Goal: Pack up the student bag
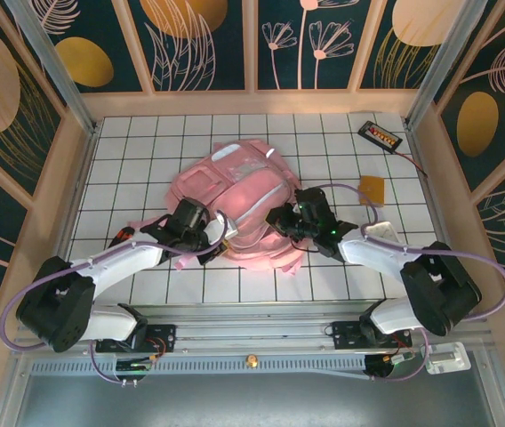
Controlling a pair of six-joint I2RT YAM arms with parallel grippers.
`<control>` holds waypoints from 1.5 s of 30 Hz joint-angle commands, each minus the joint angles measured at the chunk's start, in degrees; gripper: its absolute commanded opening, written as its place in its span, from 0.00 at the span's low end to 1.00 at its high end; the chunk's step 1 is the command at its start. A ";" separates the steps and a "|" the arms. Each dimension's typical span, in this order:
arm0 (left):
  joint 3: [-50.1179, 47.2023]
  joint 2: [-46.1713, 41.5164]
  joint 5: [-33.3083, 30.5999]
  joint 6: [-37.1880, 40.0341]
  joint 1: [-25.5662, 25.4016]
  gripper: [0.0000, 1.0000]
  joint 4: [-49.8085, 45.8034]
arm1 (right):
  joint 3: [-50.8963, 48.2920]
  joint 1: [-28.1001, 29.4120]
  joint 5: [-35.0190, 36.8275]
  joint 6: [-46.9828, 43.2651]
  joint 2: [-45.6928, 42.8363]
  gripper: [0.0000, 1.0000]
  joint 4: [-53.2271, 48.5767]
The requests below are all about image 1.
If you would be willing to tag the pink backpack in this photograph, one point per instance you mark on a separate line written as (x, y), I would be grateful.
(243, 191)

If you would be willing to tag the orange brown notebook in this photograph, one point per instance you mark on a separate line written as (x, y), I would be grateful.
(372, 190)

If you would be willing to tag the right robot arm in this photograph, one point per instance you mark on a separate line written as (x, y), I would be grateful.
(377, 255)

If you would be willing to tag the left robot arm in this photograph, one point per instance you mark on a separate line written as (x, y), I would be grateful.
(119, 264)

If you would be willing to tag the white grid pattern mat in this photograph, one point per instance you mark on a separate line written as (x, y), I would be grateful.
(234, 289)

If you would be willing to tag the red black utility knife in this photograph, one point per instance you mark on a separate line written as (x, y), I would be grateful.
(125, 232)

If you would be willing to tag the black charger board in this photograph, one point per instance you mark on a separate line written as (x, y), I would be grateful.
(380, 135)

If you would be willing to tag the brass knob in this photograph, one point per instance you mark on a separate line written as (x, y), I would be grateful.
(250, 360)

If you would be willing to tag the black controller board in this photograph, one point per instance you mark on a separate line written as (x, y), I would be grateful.
(132, 365)
(381, 364)

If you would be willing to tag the grey metal panel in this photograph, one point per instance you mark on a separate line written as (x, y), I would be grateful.
(252, 400)

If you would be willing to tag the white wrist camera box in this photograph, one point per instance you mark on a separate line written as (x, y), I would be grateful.
(228, 229)

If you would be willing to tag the aluminium mounting rail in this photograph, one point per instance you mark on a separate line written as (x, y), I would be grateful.
(243, 331)

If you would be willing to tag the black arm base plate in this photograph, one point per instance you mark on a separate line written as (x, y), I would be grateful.
(163, 333)
(346, 333)

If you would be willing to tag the clear plastic bracket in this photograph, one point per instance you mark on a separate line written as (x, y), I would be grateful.
(446, 358)

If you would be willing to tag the aluminium frame post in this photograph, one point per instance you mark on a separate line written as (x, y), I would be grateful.
(446, 58)
(50, 58)

